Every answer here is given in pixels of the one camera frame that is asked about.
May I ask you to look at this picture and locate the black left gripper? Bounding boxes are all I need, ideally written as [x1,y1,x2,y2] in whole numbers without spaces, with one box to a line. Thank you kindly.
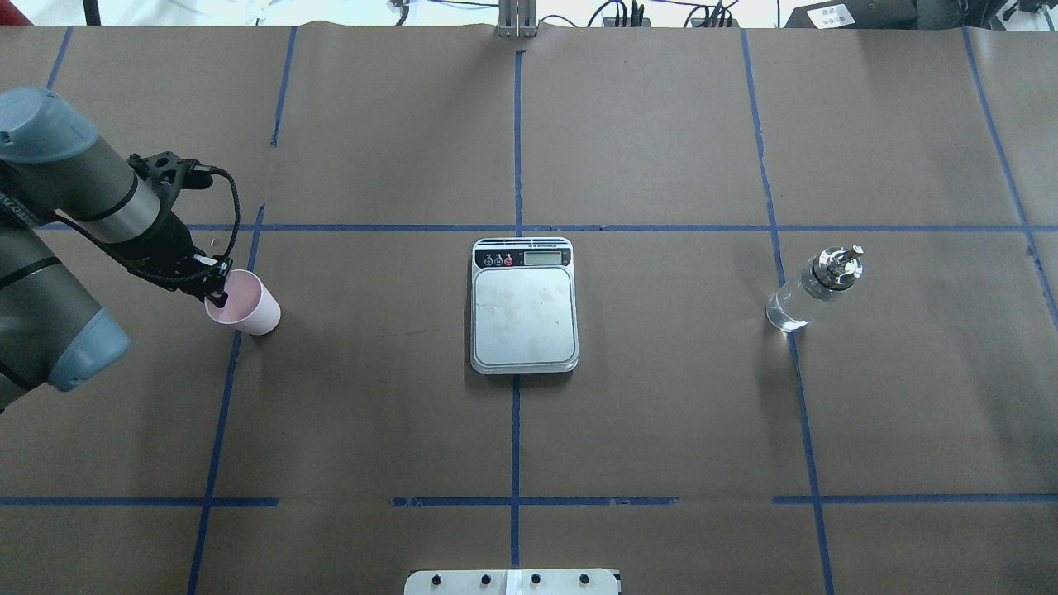
[124,152,234,305]

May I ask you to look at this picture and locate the pink paper cup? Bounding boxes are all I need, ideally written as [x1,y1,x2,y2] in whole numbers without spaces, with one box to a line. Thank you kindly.
[204,269,281,336]

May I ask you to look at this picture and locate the clear glass sauce bottle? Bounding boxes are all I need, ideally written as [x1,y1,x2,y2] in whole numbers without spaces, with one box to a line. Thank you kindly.
[765,245,865,333]

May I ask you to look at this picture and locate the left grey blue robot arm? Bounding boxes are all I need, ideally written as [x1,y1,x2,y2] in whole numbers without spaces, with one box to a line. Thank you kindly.
[1,87,241,407]

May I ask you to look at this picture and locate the silver digital kitchen scale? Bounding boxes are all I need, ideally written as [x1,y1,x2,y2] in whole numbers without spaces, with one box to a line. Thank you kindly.
[469,237,579,375]

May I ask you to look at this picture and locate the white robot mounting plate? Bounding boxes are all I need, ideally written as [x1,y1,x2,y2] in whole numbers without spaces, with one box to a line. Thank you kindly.
[403,567,622,594]

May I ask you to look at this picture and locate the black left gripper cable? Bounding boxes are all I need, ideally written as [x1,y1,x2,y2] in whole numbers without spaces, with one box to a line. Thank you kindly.
[195,165,242,259]

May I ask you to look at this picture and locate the aluminium frame post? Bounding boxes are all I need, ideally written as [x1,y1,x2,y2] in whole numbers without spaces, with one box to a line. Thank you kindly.
[496,0,539,39]

